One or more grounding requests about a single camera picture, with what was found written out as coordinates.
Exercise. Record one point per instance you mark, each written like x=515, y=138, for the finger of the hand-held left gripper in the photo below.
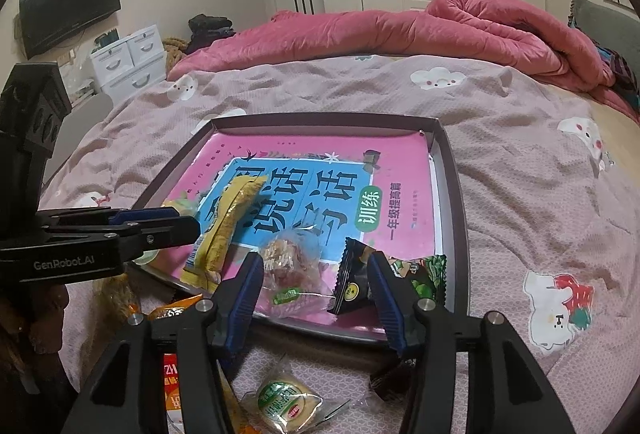
x=145, y=215
x=170, y=234

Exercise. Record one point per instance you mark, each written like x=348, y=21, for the grey upholstered chair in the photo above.
x=85, y=128

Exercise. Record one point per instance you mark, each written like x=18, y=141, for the pink children's book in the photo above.
x=400, y=224

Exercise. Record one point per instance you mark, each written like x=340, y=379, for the black wall television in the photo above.
x=70, y=8

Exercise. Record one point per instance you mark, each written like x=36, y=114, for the small black snack packet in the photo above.
x=350, y=284

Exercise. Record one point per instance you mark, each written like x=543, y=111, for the clear-wrapped brown cake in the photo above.
x=117, y=296

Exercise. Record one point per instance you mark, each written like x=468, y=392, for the colourful patterned pillow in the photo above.
x=622, y=68

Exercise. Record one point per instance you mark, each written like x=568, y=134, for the green printed snack packet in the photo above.
x=422, y=279

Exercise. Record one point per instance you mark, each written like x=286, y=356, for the brown plush toy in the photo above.
x=175, y=51

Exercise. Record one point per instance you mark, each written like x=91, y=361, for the white drawer cabinet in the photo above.
x=130, y=58

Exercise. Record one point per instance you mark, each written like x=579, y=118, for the grey pillow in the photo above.
x=600, y=21

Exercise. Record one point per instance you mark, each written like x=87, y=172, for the round pastry with green label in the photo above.
x=287, y=401

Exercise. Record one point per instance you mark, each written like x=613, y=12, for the dark brown shallow box tray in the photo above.
x=450, y=214

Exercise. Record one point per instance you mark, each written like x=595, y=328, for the pile of dark clothes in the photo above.
x=210, y=31

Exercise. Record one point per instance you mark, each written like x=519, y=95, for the long orange snack packet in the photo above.
x=170, y=314

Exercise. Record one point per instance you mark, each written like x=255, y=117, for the yellow snack packet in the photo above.
x=225, y=234

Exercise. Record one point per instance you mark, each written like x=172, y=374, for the person's left hand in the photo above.
x=35, y=324

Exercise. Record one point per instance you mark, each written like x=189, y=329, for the beige mattress sheet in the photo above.
x=617, y=123

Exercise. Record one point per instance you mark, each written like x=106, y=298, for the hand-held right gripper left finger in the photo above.
x=245, y=294

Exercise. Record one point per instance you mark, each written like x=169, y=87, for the pink quilt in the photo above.
x=400, y=33

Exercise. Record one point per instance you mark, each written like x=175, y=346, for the purple printed bedsheet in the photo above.
x=525, y=214

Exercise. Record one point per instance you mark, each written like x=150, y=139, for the clear-wrapped brown pastry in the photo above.
x=295, y=269

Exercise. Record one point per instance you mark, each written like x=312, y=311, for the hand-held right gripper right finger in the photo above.
x=387, y=304

